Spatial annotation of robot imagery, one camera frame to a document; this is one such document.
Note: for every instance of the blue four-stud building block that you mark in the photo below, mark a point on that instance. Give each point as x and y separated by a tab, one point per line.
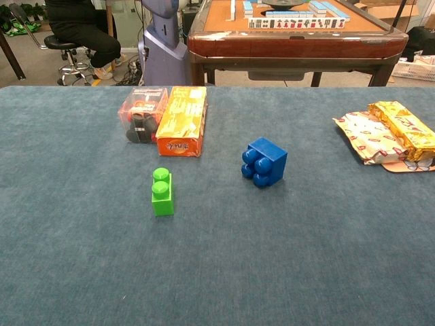
272	156

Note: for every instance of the green two-stud building block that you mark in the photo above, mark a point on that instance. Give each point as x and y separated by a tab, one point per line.
163	205

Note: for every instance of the orange cardboard box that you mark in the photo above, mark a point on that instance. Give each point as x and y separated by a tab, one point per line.
180	119

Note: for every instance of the clear box with black parts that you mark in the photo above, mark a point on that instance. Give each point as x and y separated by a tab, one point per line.
139	115

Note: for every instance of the brown wooden mahjong table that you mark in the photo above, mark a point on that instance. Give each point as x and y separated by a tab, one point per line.
289	45

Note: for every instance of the blue felt table cloth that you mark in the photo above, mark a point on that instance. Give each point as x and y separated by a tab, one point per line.
102	254

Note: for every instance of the white red-printed snack bag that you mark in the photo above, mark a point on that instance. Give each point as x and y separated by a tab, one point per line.
367	136

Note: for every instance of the short blue-backed mahjong tile stack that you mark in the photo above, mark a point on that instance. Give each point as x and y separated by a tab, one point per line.
248	8

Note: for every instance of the row of face-up mahjong tiles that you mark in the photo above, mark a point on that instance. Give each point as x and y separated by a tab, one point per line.
295	23

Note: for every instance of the dark round mahjong dish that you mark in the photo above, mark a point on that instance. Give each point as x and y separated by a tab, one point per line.
283	3

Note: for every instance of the pink printed card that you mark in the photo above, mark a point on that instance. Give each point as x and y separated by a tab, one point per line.
394	167

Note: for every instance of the long blue-backed mahjong tile stack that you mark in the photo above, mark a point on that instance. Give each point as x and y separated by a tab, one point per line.
326	8

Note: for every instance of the seated person in black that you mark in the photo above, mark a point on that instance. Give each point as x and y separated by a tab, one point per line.
81	30

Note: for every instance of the gold foil snack bag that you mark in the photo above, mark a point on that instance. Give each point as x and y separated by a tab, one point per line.
404	125

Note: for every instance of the black round swivel stool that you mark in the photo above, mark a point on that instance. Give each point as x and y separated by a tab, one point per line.
59	42

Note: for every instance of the white plastic basket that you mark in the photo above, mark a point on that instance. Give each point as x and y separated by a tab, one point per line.
411	71

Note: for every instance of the dark wooden table leg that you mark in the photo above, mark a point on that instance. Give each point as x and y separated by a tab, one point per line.
13	61

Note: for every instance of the black bag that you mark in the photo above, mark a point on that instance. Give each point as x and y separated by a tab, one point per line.
421	40

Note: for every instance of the green plants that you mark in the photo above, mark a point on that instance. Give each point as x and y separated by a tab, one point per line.
20	29

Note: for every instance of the purple-grey robot pedestal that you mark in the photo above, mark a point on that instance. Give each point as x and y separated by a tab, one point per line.
163	51

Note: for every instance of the silver metal chair frame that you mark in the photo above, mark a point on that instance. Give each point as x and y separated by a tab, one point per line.
25	25

